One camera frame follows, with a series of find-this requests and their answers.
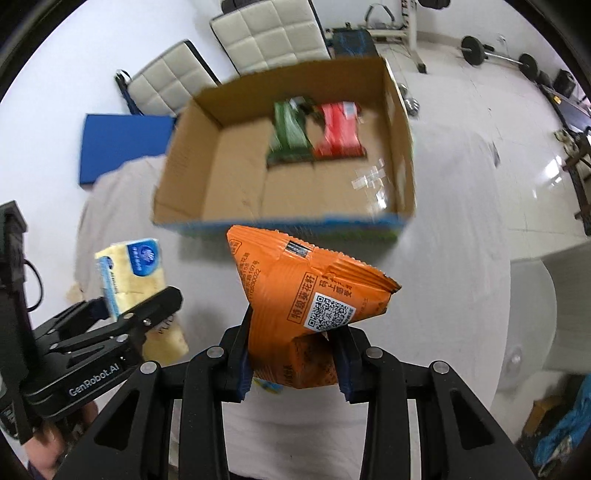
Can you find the blue foam mat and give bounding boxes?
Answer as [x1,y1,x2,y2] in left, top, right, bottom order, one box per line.
[79,113,179,189]

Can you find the small brown cardboard box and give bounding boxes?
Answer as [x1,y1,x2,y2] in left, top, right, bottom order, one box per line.
[522,399,560,437]

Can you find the black barbell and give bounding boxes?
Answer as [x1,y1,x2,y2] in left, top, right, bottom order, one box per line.
[460,35,539,77]

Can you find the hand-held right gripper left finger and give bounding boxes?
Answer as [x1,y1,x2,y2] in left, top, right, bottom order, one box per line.
[60,308,254,480]

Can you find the blue bag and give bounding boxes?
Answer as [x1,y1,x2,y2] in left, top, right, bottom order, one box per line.
[332,28,375,59]

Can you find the dark wooden bench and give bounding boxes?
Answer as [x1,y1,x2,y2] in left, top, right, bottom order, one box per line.
[553,124,591,223]

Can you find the green snack packet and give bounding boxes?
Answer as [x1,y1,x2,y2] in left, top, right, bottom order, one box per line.
[266,96,315,166]

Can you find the person's left hand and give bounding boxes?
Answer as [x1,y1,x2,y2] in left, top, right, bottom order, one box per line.
[24,401,100,480]

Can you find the beige plastic packet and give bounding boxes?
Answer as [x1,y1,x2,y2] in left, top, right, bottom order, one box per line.
[141,314,190,362]

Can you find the blue cloth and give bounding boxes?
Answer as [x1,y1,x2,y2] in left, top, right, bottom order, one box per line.
[534,399,588,479]

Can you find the red snack packet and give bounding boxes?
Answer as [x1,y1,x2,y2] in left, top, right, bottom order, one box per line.
[312,101,368,159]

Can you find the grey dumbbells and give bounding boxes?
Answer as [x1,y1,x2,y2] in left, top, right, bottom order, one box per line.
[399,83,421,119]

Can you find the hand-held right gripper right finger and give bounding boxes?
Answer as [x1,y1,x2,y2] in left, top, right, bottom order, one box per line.
[329,324,532,480]

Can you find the yellow tissue pack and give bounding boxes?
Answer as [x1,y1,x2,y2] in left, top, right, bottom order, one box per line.
[94,237,168,319]

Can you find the white cushioned chair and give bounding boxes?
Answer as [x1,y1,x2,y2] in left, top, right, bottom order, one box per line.
[115,39,223,119]
[209,0,334,77]

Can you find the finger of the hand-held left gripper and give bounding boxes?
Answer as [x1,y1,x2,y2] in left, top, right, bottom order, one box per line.
[46,285,184,357]
[34,298,112,343]

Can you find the white exercise rack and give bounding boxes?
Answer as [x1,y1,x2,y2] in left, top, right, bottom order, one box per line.
[360,0,428,75]

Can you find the orange snack packet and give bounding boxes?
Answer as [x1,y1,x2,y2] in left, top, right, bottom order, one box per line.
[226,224,402,391]

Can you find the black exercise machine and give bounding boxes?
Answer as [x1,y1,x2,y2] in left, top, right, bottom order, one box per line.
[537,68,591,136]

